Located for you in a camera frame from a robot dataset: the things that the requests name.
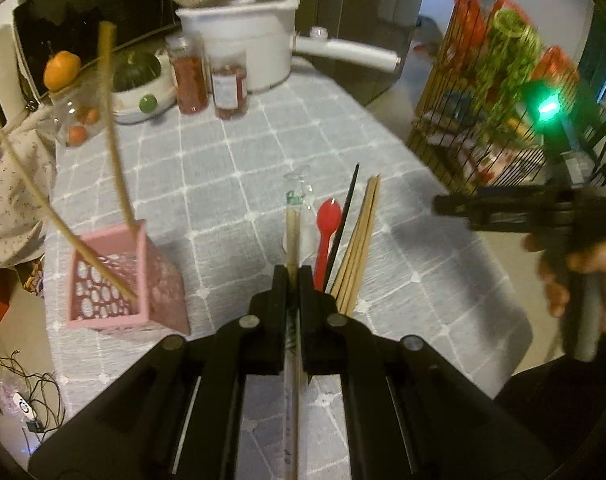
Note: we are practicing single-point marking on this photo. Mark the white ceramic bowl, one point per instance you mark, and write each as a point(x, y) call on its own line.
point(133, 105)

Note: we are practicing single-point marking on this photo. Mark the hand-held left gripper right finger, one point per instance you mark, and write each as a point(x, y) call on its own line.
point(308, 310)

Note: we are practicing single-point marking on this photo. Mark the small green ball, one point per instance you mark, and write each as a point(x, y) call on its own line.
point(147, 104)

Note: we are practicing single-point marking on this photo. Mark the short labelled spice jar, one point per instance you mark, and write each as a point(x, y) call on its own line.
point(228, 90)

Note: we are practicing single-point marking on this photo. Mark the green pumpkin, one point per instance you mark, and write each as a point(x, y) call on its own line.
point(135, 72)

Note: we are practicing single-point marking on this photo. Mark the glass jar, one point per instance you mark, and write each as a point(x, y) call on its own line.
point(68, 110)

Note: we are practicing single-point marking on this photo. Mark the orange snack packet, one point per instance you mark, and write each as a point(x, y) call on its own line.
point(468, 15)
point(558, 67)

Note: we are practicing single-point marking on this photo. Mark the white plastic spoon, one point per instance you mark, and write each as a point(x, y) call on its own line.
point(309, 240)

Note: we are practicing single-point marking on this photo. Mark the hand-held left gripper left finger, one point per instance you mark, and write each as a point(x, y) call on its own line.
point(279, 305)

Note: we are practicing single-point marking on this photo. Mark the plastic-wrapped wooden chopsticks pair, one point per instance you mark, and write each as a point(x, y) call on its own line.
point(293, 240)

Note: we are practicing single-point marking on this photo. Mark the grey checked tablecloth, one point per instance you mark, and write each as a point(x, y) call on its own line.
point(233, 160)

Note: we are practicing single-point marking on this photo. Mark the small orange fruit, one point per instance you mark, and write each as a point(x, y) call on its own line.
point(78, 135)
point(90, 115)

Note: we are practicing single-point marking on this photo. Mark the large orange fruit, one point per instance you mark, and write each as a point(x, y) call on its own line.
point(62, 71)

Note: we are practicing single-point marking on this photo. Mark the black microwave oven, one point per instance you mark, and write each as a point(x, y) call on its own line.
point(83, 10)

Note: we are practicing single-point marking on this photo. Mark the white power adapter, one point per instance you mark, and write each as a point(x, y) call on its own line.
point(24, 406)

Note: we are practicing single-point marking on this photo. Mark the black chopstick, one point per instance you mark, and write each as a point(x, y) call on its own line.
point(345, 210)

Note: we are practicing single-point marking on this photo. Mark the white electric pot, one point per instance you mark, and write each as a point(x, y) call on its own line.
point(243, 45)

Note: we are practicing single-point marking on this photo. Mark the tall red spice jar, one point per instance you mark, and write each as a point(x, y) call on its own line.
point(189, 80)

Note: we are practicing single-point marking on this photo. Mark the grey refrigerator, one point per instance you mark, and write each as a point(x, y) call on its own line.
point(363, 0)

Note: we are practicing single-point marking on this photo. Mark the floral shelf cover cloth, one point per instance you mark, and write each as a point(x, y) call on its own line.
point(13, 200)

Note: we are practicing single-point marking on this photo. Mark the red plastic spoon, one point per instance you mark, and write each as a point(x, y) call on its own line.
point(328, 220)

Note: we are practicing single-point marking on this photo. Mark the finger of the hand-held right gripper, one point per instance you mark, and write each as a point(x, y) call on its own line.
point(458, 207)

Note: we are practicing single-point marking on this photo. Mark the pink perforated utensil holder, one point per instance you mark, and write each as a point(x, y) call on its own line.
point(158, 285)

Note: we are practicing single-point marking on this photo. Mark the person's right hand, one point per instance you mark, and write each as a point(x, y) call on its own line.
point(555, 285)

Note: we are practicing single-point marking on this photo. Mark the green snack bag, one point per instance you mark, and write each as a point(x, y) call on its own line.
point(513, 60)

